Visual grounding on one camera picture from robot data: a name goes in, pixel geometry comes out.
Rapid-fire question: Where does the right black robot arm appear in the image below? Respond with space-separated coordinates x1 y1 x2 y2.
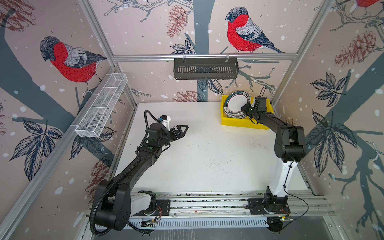
241 97 306 206

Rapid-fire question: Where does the aluminium rail frame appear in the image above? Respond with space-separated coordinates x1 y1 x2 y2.
85 191 335 218

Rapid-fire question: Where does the white plate black cloud outline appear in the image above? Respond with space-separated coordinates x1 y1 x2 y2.
223 103 247 119

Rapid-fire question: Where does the black hanging wire basket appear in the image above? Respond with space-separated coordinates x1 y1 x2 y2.
174 58 239 80

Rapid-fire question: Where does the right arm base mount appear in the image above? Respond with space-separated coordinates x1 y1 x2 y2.
248 187 291 215

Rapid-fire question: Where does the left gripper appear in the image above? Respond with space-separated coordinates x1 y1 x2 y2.
157 125 188 148

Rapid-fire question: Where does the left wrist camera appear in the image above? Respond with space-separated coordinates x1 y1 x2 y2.
159 115 171 131

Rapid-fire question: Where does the white plate red green rim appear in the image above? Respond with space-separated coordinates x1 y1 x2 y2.
225 91 251 108

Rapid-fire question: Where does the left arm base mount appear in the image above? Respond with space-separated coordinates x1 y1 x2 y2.
134 200 171 217

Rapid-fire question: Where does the yellow plastic bin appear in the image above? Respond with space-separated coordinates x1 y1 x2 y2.
220 95 269 130

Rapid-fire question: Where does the white wire mesh shelf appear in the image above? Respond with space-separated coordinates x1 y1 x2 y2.
75 73 128 138

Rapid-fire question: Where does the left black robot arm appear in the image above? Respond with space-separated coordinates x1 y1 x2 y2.
90 122 189 237

